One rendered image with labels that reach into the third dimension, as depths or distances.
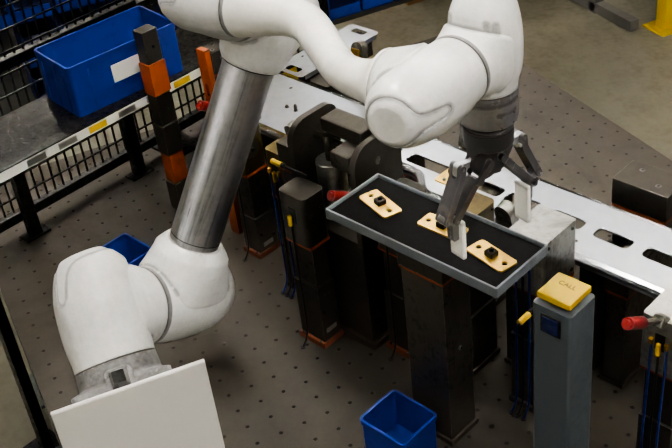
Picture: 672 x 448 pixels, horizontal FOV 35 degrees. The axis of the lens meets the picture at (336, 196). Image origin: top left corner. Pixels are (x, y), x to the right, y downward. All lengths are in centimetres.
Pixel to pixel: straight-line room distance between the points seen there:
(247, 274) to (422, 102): 123
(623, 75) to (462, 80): 328
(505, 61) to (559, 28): 357
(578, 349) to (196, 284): 77
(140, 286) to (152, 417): 25
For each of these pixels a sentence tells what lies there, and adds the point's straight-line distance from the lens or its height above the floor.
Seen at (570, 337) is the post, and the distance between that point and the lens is 169.
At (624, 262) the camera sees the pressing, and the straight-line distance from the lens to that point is 201.
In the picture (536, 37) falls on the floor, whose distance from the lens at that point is 499.
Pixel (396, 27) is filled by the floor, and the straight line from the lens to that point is 516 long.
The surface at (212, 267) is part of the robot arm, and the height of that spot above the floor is 97.
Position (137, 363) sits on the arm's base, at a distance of 200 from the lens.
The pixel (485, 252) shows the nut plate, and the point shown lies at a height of 117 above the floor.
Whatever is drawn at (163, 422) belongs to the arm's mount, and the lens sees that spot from 201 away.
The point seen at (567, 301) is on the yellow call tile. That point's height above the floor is 116.
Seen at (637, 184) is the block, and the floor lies 103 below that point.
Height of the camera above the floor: 224
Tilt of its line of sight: 34 degrees down
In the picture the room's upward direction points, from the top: 7 degrees counter-clockwise
